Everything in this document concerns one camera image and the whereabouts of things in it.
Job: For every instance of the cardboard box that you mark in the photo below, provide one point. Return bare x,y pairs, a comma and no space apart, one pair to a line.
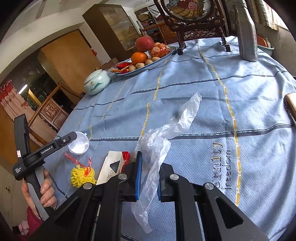
109,64

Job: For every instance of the glass door wooden cabinet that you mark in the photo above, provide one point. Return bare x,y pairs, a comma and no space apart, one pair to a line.
114,30

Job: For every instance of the blue checked tablecloth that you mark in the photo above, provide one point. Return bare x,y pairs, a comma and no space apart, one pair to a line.
242,138

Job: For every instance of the silver metal bottle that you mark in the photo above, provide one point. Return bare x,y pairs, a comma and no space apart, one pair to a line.
246,32

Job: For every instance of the embroidered round table screen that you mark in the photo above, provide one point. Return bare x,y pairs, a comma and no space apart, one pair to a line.
194,20

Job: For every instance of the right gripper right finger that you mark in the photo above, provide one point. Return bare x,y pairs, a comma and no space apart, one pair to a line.
167,190

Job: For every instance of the large wooden wardrobe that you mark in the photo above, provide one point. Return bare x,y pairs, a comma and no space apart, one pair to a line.
69,60

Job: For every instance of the yellow pom-pom ball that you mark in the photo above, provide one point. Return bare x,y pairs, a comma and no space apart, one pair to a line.
81,175

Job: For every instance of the pink floral curtain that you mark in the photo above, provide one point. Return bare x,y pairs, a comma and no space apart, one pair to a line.
13,105

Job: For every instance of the tan leather wallet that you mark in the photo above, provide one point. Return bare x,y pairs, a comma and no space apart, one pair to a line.
290,105

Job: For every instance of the red candy wrappers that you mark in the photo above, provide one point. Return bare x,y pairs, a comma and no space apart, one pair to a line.
121,68

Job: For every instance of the walnuts on plate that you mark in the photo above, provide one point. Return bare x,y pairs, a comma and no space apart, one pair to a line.
141,65

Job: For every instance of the person's left hand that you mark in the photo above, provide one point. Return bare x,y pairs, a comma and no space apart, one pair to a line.
48,198

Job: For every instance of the white plastic bag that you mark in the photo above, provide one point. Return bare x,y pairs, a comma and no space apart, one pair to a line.
154,146

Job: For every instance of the blue fruit plate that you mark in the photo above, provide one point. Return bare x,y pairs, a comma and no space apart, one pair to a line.
129,73

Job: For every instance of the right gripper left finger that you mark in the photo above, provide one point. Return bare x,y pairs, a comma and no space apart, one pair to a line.
133,183

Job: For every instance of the white ceiling fan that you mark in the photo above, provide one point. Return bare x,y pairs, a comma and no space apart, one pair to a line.
50,7

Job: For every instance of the white ceramic lidded jar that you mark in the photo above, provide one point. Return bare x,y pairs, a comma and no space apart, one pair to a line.
96,82

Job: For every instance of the pink twisted straw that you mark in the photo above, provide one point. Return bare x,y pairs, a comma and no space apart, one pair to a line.
76,162

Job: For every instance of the red white small carton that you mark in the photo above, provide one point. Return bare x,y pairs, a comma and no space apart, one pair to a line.
113,165

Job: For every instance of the red netted fruit pack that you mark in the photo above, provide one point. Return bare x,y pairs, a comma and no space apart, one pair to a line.
159,50

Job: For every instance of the orange fruit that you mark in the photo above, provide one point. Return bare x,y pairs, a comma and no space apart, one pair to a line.
138,57

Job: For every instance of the carved wooden armchair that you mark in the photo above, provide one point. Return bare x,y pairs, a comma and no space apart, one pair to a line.
51,112

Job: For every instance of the red apple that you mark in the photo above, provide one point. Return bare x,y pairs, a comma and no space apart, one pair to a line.
144,43

